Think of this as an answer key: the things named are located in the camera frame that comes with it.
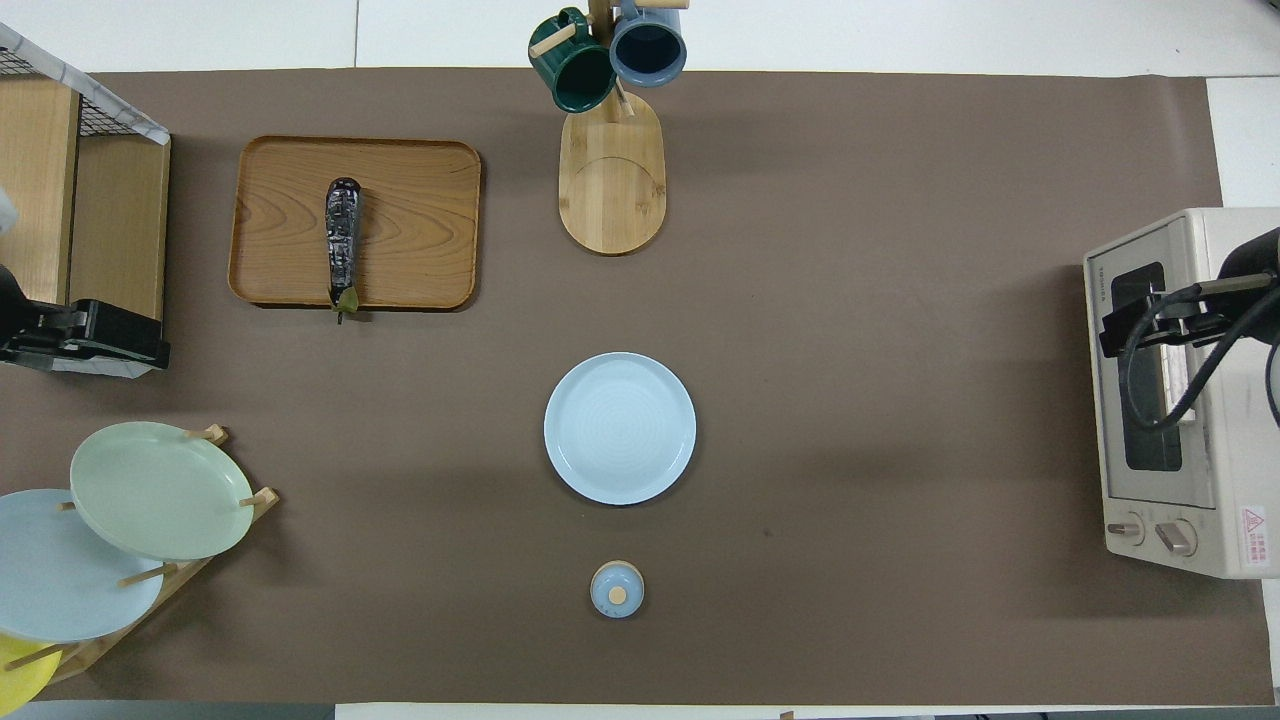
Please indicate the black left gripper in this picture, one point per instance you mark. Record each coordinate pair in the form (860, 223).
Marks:
(120, 335)

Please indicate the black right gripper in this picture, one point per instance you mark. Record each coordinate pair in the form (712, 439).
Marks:
(1170, 318)

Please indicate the beige toaster oven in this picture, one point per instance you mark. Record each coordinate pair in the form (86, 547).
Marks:
(1230, 470)

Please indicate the dark purple eggplant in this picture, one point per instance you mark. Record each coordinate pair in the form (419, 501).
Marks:
(344, 240)

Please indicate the light blue round plate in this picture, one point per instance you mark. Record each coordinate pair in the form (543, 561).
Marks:
(620, 428)

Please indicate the two-tier wooden shelf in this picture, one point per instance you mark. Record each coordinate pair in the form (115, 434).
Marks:
(120, 230)

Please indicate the pale green plate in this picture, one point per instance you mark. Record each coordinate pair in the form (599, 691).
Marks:
(160, 490)

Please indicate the wooden plate rack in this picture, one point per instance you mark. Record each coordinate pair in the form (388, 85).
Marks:
(190, 580)

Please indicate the light blue racked plate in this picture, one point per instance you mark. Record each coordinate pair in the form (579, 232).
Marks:
(60, 590)

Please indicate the brown table mat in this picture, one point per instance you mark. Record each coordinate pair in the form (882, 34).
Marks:
(850, 300)

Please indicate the rectangular wooden tray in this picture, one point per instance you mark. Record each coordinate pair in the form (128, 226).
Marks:
(420, 220)

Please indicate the yellow plate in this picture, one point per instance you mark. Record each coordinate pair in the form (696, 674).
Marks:
(20, 680)

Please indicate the wooden mug tree stand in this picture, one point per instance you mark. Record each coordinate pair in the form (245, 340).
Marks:
(610, 190)

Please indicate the dark green mug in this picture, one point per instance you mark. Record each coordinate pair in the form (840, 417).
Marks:
(580, 80)

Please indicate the blue mug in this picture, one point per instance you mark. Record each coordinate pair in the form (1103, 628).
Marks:
(648, 50)

